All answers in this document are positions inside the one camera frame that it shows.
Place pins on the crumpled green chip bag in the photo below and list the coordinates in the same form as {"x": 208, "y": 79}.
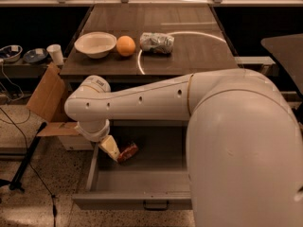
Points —
{"x": 156, "y": 42}

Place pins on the open grey drawer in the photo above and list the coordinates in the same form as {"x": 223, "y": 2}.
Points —
{"x": 157, "y": 172}

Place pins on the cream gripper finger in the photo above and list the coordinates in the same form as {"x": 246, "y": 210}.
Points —
{"x": 108, "y": 145}

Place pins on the white paper bowl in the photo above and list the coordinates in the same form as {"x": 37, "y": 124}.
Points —
{"x": 95, "y": 45}

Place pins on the black open drawer handle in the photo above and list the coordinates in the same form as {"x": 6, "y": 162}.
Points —
{"x": 156, "y": 205}

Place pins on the orange fruit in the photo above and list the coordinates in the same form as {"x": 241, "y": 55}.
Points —
{"x": 125, "y": 46}

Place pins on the brown cardboard box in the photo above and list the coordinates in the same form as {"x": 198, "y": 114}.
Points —
{"x": 47, "y": 101}

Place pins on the blue white bowl far left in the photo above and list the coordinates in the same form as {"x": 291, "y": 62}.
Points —
{"x": 11, "y": 53}

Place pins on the white paper cup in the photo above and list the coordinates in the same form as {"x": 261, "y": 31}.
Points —
{"x": 55, "y": 53}

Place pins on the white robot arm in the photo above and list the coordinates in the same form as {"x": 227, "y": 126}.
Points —
{"x": 244, "y": 144}

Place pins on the black tripod leg left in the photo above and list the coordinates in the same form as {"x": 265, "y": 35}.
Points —
{"x": 16, "y": 181}

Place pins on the blue bowl on shelf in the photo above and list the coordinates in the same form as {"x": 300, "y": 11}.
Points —
{"x": 35, "y": 56}

